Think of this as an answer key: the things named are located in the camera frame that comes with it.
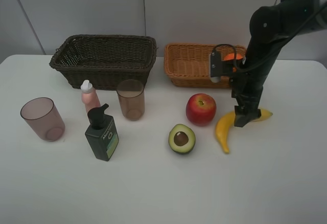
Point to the right translucent brown cup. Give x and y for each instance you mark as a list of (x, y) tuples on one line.
[(131, 98)]

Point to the dark green pump bottle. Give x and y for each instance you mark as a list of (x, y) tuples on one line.
[(102, 134)]

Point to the dark brown wicker basket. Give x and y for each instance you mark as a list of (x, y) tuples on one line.
[(105, 60)]

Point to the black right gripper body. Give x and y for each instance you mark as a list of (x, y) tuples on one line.
[(247, 82)]

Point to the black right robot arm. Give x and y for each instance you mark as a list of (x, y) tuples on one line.
[(271, 28)]

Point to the left translucent pink cup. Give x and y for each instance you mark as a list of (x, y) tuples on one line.
[(43, 117)]

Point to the orange tangerine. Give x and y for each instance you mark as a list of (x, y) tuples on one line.
[(229, 58)]

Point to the yellow banana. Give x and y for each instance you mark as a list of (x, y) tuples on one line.
[(226, 122)]

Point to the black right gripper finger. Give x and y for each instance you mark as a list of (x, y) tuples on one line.
[(244, 115)]

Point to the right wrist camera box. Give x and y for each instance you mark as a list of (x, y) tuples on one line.
[(215, 64)]

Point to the light brown wicker basket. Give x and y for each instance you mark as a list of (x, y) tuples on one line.
[(187, 65)]

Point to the red apple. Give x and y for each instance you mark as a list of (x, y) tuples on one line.
[(200, 109)]

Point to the halved avocado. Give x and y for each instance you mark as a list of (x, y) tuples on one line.
[(181, 139)]

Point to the pink bottle white cap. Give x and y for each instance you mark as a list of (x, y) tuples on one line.
[(89, 96)]

